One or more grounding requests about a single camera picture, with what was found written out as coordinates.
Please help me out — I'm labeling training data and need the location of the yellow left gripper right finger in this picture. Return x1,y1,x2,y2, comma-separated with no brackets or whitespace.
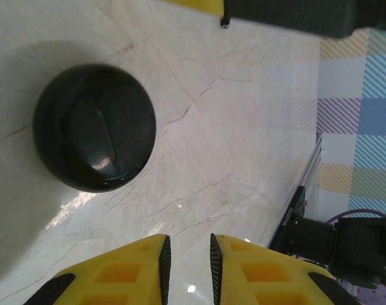
209,233,361,305

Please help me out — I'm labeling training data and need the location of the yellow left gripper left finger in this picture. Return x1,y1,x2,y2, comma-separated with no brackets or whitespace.
23,233,172,305

